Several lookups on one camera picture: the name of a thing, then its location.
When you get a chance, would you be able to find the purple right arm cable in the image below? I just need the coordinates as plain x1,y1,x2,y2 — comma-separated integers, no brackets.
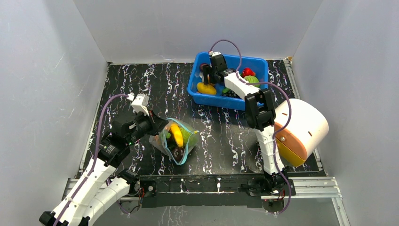
209,39,292,214

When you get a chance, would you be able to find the dark purple toy plum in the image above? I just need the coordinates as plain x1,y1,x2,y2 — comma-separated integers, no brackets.
171,147,185,162

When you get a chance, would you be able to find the red toy pepper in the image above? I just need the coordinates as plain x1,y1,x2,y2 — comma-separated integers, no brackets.
241,67,256,78

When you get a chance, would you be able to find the yellow toy mango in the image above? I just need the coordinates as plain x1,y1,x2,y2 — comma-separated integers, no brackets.
196,82,217,96

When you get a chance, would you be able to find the black front rail frame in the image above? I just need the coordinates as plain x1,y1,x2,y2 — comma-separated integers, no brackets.
64,173,343,216

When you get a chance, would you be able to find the blue plastic bin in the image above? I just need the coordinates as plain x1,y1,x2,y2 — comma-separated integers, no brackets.
187,52,269,111

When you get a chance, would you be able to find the black toy grape bunch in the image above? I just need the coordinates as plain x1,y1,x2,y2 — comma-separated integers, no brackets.
222,90,239,98

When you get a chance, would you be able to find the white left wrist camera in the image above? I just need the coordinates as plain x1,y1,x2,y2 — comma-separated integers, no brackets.
131,94,149,116

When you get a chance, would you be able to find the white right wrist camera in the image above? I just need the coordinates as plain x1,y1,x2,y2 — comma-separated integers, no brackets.
208,51,222,57

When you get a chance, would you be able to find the clear zip top bag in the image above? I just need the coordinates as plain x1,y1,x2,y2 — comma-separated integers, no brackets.
149,118,200,165

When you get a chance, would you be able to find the yellow toy banana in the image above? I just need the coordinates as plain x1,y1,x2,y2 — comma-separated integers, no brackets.
170,123,184,147

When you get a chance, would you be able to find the green toy cabbage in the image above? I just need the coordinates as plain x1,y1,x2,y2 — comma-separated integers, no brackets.
179,127,199,149

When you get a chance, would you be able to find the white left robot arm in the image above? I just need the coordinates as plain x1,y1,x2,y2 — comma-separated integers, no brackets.
39,111,168,226

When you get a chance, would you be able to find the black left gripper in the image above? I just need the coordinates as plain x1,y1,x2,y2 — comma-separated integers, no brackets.
127,108,168,145

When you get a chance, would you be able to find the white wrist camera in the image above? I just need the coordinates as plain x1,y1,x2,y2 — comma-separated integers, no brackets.
208,51,222,57
131,94,149,116

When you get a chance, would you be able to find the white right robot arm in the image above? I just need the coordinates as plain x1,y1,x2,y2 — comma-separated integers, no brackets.
202,51,284,176

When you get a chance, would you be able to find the striped green toy melon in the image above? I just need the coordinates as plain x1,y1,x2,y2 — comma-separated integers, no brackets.
244,75,260,88

